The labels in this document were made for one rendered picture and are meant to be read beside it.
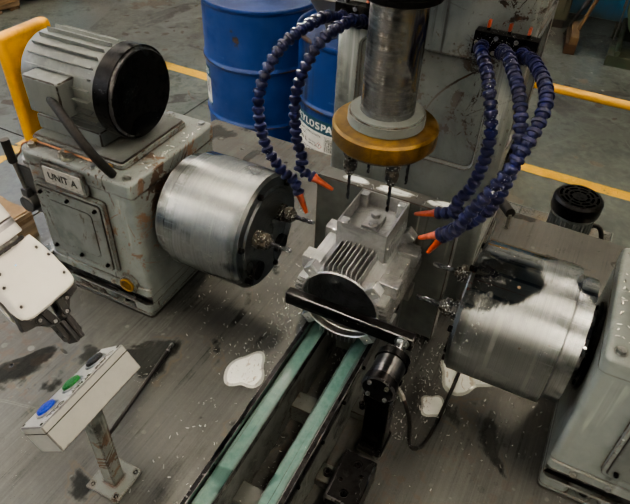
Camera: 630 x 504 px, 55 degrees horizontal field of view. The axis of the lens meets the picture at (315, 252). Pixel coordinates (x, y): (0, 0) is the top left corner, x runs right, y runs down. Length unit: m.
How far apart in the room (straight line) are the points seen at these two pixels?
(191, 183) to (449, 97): 0.52
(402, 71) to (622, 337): 0.52
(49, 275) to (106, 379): 0.18
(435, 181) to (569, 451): 0.57
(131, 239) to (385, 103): 0.61
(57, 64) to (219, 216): 0.43
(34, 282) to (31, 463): 0.42
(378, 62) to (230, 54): 2.08
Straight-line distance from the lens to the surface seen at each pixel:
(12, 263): 0.96
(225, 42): 3.00
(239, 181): 1.18
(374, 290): 1.06
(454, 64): 1.18
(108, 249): 1.35
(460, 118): 1.21
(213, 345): 1.35
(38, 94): 1.29
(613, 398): 1.04
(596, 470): 1.18
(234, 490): 1.09
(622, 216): 3.47
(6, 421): 1.34
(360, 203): 1.20
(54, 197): 1.37
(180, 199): 1.20
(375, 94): 0.98
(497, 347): 1.03
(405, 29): 0.93
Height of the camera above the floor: 1.83
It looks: 41 degrees down
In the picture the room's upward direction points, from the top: 3 degrees clockwise
